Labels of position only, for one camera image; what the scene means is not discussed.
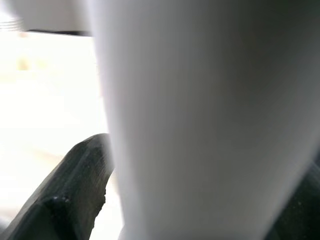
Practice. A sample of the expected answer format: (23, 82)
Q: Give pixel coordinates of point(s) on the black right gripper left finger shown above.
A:
(62, 195)

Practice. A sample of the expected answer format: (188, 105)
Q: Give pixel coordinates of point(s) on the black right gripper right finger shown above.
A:
(305, 205)

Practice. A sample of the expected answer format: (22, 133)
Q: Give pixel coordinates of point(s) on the white plastic table leg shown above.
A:
(200, 112)

